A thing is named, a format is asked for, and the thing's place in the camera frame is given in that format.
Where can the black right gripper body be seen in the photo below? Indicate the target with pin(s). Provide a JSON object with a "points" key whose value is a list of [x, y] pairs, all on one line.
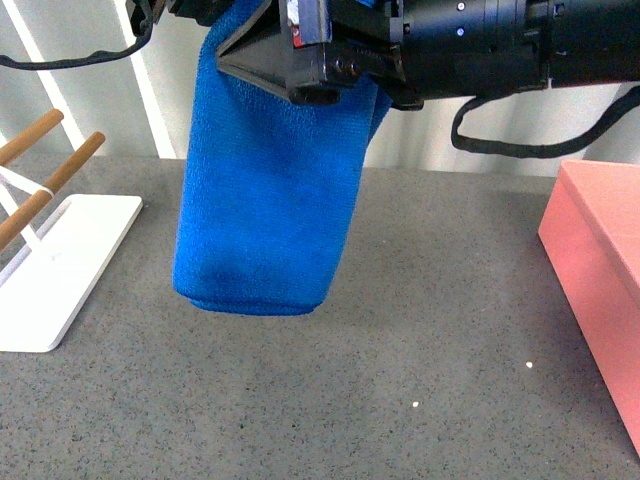
{"points": [[375, 38]]}

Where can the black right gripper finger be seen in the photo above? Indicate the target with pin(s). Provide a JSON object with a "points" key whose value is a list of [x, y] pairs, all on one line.
{"points": [[292, 49]]}

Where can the blue microfiber cloth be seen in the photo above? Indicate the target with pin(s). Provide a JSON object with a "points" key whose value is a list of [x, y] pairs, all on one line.
{"points": [[269, 189]]}

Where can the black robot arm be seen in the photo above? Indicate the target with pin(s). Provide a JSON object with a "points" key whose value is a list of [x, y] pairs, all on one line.
{"points": [[490, 48]]}

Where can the pink rectangular box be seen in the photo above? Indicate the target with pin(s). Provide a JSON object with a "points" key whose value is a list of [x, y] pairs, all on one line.
{"points": [[590, 232]]}

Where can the white towel rack stand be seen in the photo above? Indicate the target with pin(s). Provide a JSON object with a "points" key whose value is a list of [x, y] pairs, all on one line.
{"points": [[46, 283]]}

